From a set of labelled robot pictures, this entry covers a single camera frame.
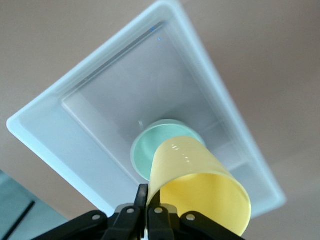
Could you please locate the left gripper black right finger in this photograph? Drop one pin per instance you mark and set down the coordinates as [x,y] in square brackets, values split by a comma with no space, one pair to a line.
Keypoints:
[160,225]

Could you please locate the clear plastic bin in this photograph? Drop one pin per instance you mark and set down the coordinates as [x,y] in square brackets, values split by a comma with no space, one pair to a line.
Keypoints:
[112,87]

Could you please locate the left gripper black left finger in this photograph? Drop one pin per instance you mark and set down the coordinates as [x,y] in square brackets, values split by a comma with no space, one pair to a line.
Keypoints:
[120,225]

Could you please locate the yellow plastic cup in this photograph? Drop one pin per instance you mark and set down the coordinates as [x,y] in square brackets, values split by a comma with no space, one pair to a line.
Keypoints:
[200,200]

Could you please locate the green bowl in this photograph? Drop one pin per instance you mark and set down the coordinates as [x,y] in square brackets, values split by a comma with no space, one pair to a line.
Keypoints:
[145,152]

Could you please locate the brown table cover sheet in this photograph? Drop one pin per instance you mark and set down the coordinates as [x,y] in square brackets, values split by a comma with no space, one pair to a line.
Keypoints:
[275,50]

